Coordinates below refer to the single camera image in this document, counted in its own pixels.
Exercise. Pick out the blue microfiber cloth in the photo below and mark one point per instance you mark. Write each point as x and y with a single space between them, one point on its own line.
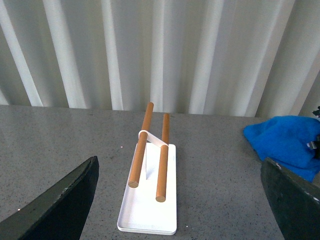
284 139

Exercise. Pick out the wooden rack rod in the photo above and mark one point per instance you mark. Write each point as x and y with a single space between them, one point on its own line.
163 161
134 177

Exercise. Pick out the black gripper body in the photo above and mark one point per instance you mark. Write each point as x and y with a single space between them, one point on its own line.
315 145

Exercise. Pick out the left wooden rack rod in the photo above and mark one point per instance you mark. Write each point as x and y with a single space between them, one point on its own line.
134 177

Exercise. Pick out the white rack base tray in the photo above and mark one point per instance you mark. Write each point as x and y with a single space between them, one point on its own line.
140 212

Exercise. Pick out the right wooden rack rod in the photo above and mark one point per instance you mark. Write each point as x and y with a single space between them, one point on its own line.
163 161

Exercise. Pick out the white curtain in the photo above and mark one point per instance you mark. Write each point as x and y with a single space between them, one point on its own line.
252 58

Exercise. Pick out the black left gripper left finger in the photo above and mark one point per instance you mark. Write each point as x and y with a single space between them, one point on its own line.
59 213

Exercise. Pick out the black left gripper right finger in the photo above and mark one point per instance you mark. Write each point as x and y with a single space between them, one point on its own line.
295 202

